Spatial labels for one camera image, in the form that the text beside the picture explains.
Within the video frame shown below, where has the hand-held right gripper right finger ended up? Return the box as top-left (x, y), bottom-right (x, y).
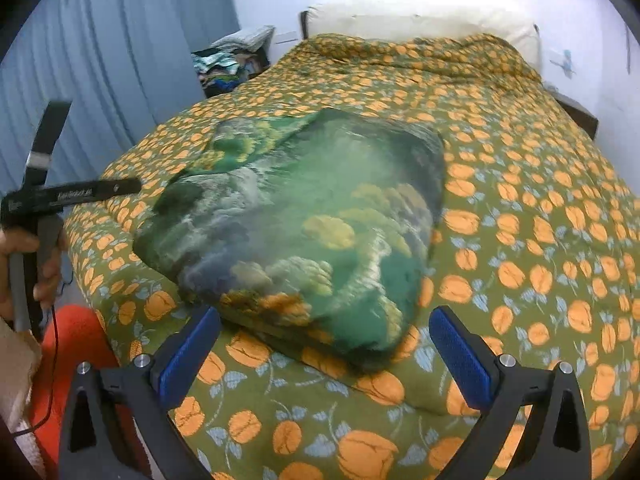
top-left (430, 306), bottom-right (593, 480)

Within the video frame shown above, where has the pile of mixed clothes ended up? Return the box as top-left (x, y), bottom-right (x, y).
top-left (192, 42), bottom-right (266, 98)

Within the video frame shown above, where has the person's left hand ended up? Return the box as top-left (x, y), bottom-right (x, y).
top-left (0, 225), bottom-right (69, 320)

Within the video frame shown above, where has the orange floor mat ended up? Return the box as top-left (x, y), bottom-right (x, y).
top-left (27, 304), bottom-right (151, 480)

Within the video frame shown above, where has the green landscape print garment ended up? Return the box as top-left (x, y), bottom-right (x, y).
top-left (132, 107), bottom-right (446, 373)

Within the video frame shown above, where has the cream pillow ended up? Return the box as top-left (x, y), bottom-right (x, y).
top-left (300, 2), bottom-right (543, 73)

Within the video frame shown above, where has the wall socket with blue plug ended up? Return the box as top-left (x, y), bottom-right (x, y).
top-left (549, 49), bottom-right (577, 80)

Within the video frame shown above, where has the striped pillow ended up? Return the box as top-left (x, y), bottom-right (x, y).
top-left (210, 25), bottom-right (276, 53)

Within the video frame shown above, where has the dark wooden nightstand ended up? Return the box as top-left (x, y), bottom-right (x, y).
top-left (552, 87), bottom-right (599, 141)

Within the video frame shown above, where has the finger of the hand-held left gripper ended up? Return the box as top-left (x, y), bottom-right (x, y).
top-left (107, 178), bottom-right (142, 202)

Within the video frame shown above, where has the person's left forearm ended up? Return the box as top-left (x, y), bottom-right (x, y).
top-left (0, 314), bottom-right (45, 468)

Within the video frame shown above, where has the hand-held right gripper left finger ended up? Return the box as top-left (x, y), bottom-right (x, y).
top-left (59, 305), bottom-right (222, 480)

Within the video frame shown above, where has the blue curtain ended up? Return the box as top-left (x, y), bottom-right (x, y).
top-left (0, 0), bottom-right (241, 196)

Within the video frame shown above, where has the orange floral bedspread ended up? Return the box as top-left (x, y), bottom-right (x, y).
top-left (62, 32), bottom-right (640, 480)

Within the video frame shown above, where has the thin black cable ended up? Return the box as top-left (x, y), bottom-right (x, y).
top-left (10, 267), bottom-right (77, 436)

